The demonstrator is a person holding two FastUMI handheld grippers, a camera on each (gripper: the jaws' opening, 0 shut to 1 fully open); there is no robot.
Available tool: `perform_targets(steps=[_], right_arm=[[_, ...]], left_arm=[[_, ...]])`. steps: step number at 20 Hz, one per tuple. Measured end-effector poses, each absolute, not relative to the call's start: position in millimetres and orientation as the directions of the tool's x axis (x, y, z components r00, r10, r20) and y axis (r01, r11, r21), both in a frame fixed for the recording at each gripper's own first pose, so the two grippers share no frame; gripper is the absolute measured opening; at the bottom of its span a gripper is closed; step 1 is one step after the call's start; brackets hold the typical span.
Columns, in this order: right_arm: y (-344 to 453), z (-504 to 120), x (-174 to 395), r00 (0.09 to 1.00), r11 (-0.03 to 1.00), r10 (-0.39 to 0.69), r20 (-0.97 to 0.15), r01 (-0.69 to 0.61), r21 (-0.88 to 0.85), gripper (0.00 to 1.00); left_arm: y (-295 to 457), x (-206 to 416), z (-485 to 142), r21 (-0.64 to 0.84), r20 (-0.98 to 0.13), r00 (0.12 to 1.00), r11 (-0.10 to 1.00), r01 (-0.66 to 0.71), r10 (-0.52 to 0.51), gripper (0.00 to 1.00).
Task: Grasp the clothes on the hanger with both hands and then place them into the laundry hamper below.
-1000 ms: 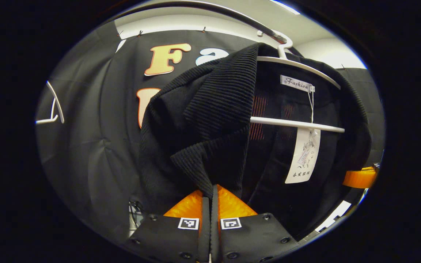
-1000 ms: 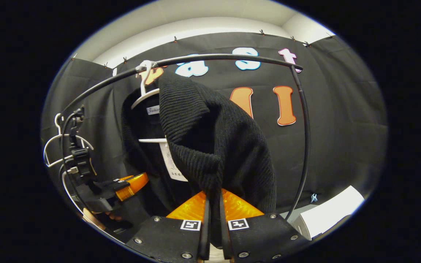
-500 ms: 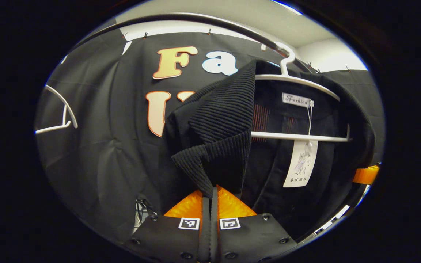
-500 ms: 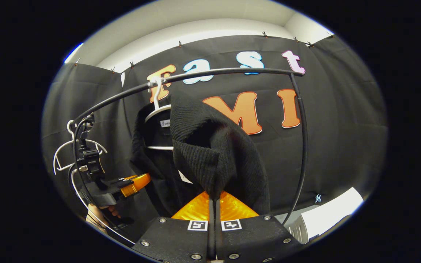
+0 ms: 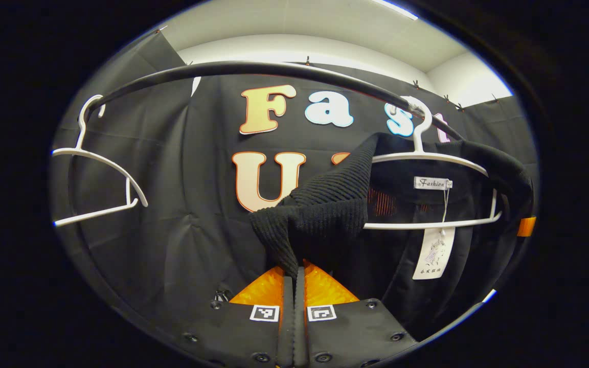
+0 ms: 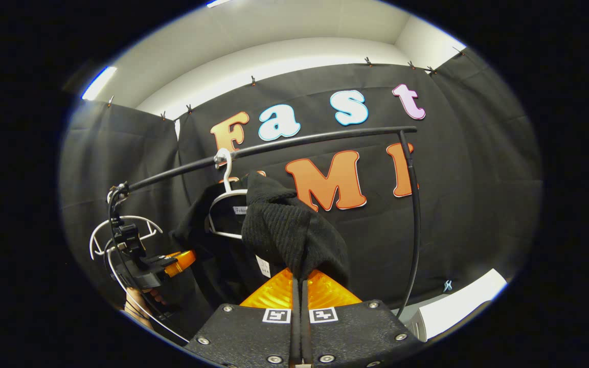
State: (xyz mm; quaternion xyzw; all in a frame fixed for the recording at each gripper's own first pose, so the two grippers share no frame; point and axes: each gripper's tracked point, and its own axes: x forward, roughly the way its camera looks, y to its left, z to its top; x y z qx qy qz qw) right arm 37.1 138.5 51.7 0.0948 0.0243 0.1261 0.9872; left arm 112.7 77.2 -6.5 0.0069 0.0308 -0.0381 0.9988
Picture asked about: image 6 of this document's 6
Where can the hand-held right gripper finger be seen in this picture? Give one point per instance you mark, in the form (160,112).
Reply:
(307,327)
(294,327)

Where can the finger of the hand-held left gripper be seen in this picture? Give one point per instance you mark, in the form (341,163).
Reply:
(182,261)

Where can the black knit sweater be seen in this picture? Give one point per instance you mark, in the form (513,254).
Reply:
(284,230)

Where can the empty white clothes hanger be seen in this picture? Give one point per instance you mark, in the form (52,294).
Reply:
(92,245)

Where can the light blue clip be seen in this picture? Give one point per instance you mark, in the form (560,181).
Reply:
(448,285)

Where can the ceiling light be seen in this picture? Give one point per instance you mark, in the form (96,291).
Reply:
(219,2)
(99,83)

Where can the black garment rack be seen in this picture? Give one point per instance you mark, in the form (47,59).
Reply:
(325,137)

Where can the row of small cloth clips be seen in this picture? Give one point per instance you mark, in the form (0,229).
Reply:
(253,81)

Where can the black backdrop cloth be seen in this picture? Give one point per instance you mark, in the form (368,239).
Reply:
(478,179)

